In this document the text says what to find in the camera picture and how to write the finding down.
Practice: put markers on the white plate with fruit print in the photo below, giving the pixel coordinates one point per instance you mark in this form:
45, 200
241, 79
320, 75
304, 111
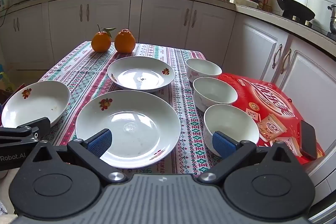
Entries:
136, 134
39, 103
141, 74

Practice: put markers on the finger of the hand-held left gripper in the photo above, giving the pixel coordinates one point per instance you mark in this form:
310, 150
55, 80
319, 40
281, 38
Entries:
34, 124

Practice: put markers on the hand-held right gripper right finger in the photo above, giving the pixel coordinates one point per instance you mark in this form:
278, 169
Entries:
223, 144

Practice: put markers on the white plastic tray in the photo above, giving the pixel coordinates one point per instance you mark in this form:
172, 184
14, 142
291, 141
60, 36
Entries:
242, 1

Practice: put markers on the white bowl with pink flowers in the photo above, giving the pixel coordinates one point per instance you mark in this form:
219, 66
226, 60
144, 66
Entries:
215, 92
203, 67
231, 121

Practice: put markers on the orange with knobbly top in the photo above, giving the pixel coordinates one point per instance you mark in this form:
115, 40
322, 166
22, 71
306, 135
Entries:
124, 41

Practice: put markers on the orange with green leaf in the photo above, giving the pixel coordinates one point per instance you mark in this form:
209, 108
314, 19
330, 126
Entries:
101, 41

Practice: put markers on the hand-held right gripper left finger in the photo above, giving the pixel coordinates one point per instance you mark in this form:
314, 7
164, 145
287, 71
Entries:
101, 141

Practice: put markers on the black smartphone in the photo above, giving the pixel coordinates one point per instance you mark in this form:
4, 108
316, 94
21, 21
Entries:
308, 140

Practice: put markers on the yellow oil bottle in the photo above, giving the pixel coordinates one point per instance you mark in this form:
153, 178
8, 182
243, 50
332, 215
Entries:
267, 2

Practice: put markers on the patterned red green tablecloth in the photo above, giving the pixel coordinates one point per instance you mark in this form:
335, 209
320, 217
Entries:
84, 74

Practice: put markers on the black wok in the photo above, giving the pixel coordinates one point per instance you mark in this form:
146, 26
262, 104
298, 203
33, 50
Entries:
296, 8

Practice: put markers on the metal kettle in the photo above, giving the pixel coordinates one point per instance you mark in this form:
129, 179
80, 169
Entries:
332, 19

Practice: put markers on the red printed carton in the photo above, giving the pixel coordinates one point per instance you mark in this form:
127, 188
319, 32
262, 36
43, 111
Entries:
270, 98

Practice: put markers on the black gas stove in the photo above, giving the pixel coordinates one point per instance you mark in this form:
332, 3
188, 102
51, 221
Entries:
323, 31

